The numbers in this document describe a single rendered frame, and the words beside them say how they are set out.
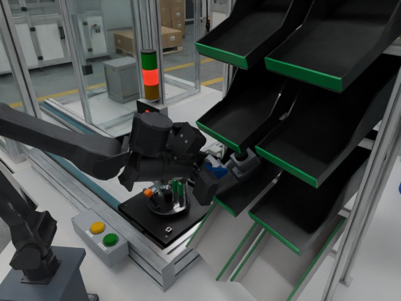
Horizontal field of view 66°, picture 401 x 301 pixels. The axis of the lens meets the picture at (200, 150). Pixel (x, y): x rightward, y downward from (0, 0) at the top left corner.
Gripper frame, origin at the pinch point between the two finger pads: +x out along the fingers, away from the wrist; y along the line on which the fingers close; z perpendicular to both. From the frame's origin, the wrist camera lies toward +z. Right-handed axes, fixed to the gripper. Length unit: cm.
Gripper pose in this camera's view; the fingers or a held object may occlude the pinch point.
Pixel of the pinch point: (209, 165)
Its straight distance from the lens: 66.0
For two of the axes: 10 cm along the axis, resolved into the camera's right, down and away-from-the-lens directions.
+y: -4.6, -5.4, 7.0
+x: 8.3, 0.1, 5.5
